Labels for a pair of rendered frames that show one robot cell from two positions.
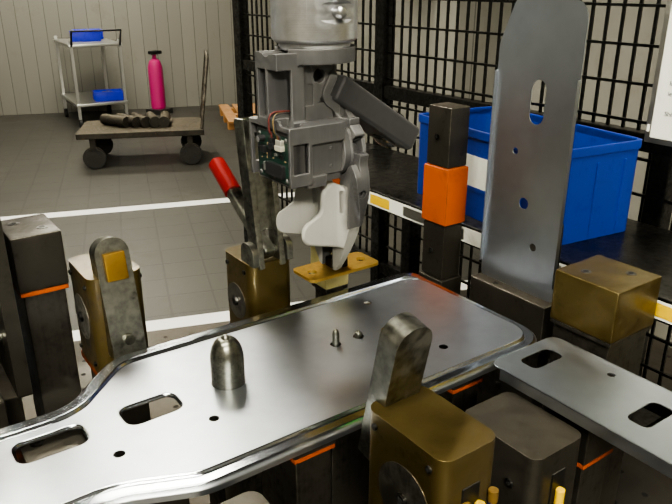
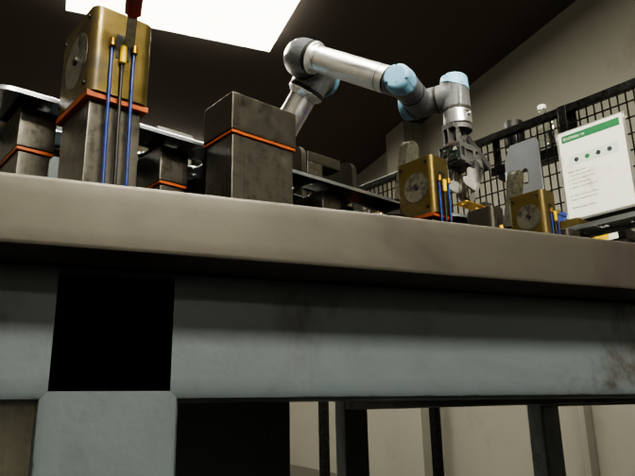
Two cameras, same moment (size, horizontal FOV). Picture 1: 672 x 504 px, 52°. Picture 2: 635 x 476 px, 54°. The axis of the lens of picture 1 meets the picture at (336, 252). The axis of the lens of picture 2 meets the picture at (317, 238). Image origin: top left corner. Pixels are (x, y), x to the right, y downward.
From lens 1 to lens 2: 1.29 m
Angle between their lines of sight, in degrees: 38
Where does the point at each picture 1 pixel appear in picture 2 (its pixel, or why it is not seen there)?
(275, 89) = (450, 135)
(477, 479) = (551, 203)
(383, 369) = (510, 185)
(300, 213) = (455, 185)
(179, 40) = not seen: hidden behind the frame
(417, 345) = (520, 178)
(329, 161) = (469, 157)
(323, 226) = (469, 179)
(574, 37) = (534, 149)
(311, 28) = (461, 115)
